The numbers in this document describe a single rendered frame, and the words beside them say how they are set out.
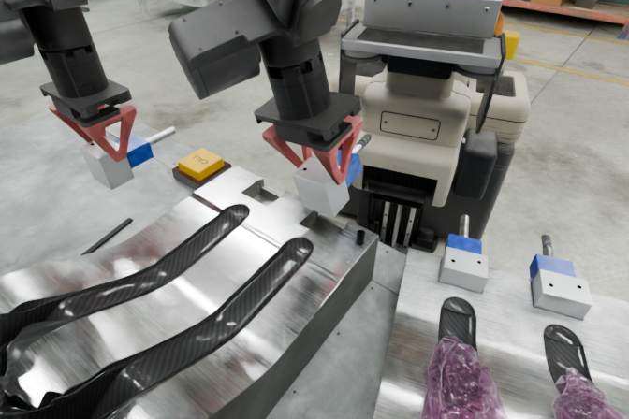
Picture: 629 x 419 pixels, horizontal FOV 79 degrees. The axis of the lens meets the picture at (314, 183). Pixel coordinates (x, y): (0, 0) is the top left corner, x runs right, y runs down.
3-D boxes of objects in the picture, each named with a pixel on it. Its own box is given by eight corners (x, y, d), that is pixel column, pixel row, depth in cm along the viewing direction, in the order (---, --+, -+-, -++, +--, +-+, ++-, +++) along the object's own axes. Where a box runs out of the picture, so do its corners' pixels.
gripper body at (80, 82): (85, 123, 44) (58, 61, 40) (43, 99, 49) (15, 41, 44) (135, 102, 48) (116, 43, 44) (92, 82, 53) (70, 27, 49)
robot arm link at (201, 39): (348, -12, 26) (287, -106, 27) (191, 50, 23) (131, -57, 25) (321, 78, 37) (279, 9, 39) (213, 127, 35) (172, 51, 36)
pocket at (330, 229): (318, 223, 56) (318, 205, 53) (349, 239, 53) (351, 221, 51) (299, 242, 53) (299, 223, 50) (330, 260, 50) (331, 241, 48)
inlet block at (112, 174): (168, 139, 64) (159, 109, 61) (187, 149, 62) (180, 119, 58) (93, 178, 56) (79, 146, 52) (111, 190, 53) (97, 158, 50)
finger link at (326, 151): (341, 206, 42) (324, 136, 36) (292, 188, 46) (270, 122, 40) (373, 169, 45) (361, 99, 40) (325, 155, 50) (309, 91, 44)
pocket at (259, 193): (264, 195, 61) (261, 177, 58) (289, 209, 58) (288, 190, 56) (243, 210, 58) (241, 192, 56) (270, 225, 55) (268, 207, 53)
